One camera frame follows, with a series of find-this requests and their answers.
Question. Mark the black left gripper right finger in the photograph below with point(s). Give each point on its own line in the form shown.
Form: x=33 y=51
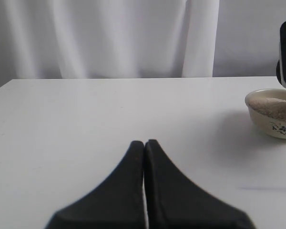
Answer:
x=175 y=202

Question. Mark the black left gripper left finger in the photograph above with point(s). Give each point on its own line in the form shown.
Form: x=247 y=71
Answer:
x=117 y=203

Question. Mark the small cream floral bowl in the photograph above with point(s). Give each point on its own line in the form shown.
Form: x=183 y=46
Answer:
x=270 y=126

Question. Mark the rice in small bowl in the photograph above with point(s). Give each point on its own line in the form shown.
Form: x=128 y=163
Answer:
x=270 y=107

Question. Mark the white backdrop curtain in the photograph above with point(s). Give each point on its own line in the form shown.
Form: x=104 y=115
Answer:
x=103 y=39

